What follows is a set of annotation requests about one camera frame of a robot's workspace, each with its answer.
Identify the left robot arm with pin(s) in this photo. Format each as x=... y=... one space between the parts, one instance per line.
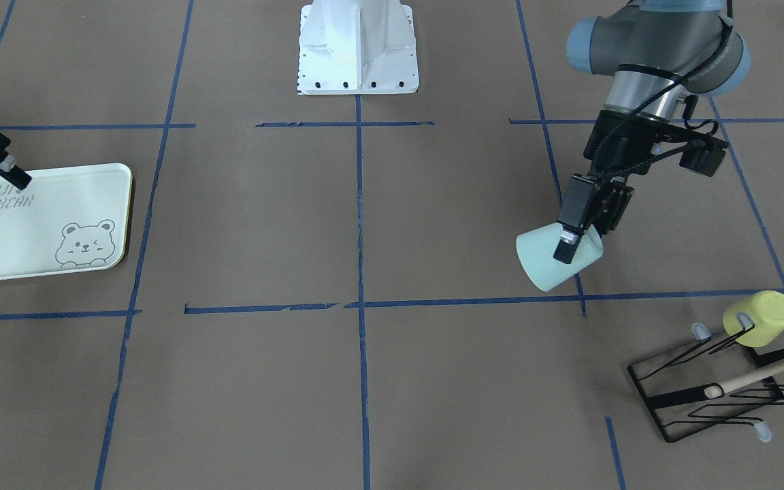
x=662 y=57

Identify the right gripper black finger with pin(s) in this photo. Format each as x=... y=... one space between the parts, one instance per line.
x=11 y=172

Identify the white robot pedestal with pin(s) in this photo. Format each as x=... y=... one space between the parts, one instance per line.
x=357 y=47

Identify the cream bear tray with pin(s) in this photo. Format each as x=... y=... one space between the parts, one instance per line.
x=66 y=220

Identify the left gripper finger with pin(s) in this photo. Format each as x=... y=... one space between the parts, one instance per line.
x=614 y=199
x=575 y=216

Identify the light green cup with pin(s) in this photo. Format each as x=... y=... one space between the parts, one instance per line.
x=536 y=251

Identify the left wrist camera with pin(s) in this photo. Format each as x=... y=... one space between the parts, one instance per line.
x=703 y=158

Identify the yellow cup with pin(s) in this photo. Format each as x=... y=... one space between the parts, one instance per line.
x=757 y=320

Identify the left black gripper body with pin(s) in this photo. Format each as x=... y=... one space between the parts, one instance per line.
x=611 y=145

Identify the black wire cup rack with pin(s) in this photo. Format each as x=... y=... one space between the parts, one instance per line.
x=710 y=381

